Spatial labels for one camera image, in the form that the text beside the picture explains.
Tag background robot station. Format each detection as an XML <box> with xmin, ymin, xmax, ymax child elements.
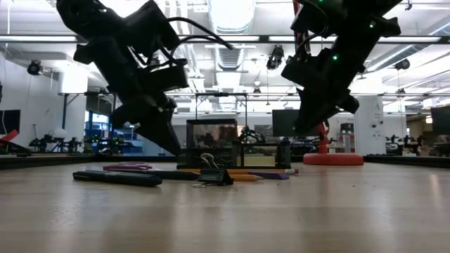
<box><xmin>29</xmin><ymin>128</ymin><xmax>85</xmax><ymax>155</ymax></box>

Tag black pen with white print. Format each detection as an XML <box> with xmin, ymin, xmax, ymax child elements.
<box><xmin>72</xmin><ymin>170</ymin><xmax>163</xmax><ymax>188</ymax></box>

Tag dark wall screen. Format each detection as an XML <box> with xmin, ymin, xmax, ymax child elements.
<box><xmin>0</xmin><ymin>109</ymin><xmax>21</xmax><ymax>135</ymax></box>

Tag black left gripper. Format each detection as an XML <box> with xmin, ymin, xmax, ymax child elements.
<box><xmin>72</xmin><ymin>34</ymin><xmax>184</xmax><ymax>157</ymax></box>

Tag purple handled scissors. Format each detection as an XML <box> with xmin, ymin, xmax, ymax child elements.
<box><xmin>102</xmin><ymin>161</ymin><xmax>154</xmax><ymax>172</ymax></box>

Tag black overhead beam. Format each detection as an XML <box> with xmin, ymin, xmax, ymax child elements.
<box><xmin>0</xmin><ymin>34</ymin><xmax>450</xmax><ymax>45</ymax></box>

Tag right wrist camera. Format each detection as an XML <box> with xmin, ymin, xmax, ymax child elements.
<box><xmin>281</xmin><ymin>55</ymin><xmax>319</xmax><ymax>89</ymax></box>

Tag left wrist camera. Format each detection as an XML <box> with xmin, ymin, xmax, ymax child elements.
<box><xmin>146</xmin><ymin>65</ymin><xmax>190</xmax><ymax>93</ymax></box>

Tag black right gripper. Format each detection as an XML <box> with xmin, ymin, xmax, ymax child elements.
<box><xmin>294</xmin><ymin>48</ymin><xmax>360</xmax><ymax>136</ymax></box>

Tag red and black strap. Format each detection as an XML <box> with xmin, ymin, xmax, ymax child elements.
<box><xmin>0</xmin><ymin>129</ymin><xmax>32</xmax><ymax>157</ymax></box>

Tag black binder clip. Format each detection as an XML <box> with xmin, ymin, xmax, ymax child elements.
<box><xmin>192</xmin><ymin>153</ymin><xmax>235</xmax><ymax>188</ymax></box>

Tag black mesh desk organizer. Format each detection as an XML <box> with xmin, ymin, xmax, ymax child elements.
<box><xmin>176</xmin><ymin>118</ymin><xmax>292</xmax><ymax>170</ymax></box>

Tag yellow sticky note pad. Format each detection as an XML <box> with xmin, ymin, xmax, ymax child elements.
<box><xmin>243</xmin><ymin>155</ymin><xmax>277</xmax><ymax>167</ymax></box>

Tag black background rig frame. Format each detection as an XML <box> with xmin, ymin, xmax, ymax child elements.
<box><xmin>195</xmin><ymin>93</ymin><xmax>249</xmax><ymax>120</ymax></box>

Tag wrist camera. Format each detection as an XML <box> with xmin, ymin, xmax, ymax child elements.
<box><xmin>146</xmin><ymin>65</ymin><xmax>190</xmax><ymax>93</ymax></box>
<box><xmin>281</xmin><ymin>55</ymin><xmax>319</xmax><ymax>89</ymax></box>

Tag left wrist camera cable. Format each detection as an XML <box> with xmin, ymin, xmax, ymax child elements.
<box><xmin>154</xmin><ymin>16</ymin><xmax>235</xmax><ymax>67</ymax></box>

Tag black background monitor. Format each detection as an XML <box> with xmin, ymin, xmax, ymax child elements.
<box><xmin>272</xmin><ymin>109</ymin><xmax>320</xmax><ymax>138</ymax></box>

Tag black aluminium table frame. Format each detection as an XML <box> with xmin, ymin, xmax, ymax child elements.
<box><xmin>0</xmin><ymin>153</ymin><xmax>450</xmax><ymax>171</ymax></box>

